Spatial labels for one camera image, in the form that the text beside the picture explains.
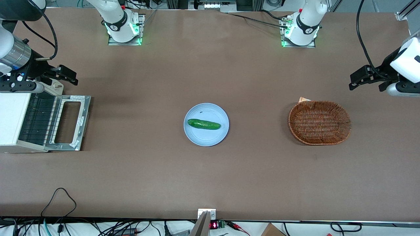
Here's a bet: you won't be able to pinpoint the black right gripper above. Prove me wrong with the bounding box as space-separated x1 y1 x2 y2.
10 49 79 87

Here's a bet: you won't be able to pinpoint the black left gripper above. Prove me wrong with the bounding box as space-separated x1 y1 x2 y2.
349 48 403 92

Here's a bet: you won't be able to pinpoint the oven door with silver handle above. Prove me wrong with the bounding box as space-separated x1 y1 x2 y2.
44 95 92 151

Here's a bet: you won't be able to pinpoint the white toaster oven body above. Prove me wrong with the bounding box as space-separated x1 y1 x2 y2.
0 78 66 154

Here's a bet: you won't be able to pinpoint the brown oval wicker basket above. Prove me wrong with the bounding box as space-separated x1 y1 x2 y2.
288 100 352 146

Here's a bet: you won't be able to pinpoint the green cucumber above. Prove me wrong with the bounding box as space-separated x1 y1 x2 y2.
187 119 221 130

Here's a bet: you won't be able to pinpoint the light blue round plate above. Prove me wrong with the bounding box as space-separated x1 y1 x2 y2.
183 103 229 147

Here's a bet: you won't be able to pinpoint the brown cardboard box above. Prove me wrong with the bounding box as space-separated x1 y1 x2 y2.
261 223 286 236

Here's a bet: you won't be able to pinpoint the red black alligator clips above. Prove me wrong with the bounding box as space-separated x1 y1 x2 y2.
226 221 250 236

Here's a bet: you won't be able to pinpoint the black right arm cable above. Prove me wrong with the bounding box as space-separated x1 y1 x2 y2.
21 0 59 61

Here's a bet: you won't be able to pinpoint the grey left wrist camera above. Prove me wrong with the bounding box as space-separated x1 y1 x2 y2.
386 82 420 97

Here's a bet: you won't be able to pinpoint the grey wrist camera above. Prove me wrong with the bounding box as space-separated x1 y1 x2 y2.
0 80 45 94
386 82 420 97

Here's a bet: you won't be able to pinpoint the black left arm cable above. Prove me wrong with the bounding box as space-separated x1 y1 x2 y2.
356 0 391 81

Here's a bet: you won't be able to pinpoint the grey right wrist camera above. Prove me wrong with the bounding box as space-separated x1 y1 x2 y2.
0 80 45 94

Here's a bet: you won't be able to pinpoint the metal oven wire rack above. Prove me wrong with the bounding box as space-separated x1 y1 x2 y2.
19 94 63 145

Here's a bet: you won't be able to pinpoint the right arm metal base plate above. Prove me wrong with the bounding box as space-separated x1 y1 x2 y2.
108 14 145 46

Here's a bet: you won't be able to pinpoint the aluminium frame profile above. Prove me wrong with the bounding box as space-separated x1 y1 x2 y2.
395 0 420 21

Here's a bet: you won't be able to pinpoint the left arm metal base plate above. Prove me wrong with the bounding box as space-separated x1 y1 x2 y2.
280 16 316 48

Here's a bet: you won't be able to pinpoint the black looped cable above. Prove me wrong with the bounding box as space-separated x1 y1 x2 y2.
41 187 77 218

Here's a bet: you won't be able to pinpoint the black cable to arm base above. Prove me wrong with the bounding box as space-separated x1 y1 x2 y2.
228 12 290 29

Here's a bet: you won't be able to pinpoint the black coiled cable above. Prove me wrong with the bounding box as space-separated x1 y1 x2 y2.
330 222 362 233

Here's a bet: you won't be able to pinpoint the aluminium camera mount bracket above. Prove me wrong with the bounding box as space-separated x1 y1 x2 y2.
190 209 217 236

